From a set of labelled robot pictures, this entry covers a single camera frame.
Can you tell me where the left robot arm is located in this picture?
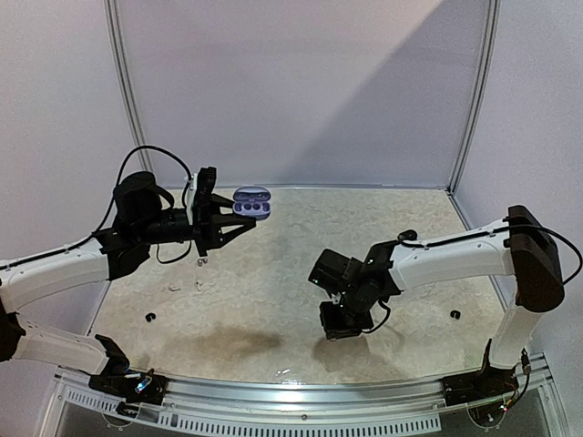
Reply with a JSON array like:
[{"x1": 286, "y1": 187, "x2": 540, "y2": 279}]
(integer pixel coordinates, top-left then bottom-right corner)
[{"x1": 1, "y1": 167, "x2": 256, "y2": 395}]

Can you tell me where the black earbud case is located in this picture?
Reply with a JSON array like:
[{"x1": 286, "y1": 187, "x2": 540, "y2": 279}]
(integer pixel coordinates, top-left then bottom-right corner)
[{"x1": 397, "y1": 229, "x2": 418, "y2": 241}]

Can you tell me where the purple earbud charging case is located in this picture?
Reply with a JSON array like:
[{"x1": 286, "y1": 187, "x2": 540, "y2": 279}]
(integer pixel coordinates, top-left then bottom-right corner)
[{"x1": 232, "y1": 186, "x2": 271, "y2": 221}]

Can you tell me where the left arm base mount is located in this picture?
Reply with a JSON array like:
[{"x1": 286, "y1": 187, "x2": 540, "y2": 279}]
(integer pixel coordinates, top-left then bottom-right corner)
[{"x1": 88, "y1": 334, "x2": 169, "y2": 405}]

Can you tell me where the aluminium front rail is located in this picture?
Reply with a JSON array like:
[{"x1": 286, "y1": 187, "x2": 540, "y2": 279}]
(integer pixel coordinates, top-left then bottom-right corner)
[{"x1": 40, "y1": 355, "x2": 569, "y2": 436}]

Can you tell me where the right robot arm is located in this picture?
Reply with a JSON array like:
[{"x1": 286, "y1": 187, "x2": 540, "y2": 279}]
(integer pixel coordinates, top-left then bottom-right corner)
[{"x1": 308, "y1": 205, "x2": 567, "y2": 397}]

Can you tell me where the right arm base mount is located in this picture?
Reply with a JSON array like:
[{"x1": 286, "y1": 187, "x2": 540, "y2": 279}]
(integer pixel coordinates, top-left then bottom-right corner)
[{"x1": 440, "y1": 345, "x2": 531, "y2": 409}]

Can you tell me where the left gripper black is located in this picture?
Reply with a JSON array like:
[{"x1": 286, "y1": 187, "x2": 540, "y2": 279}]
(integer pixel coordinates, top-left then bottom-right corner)
[{"x1": 136, "y1": 193, "x2": 256, "y2": 256}]

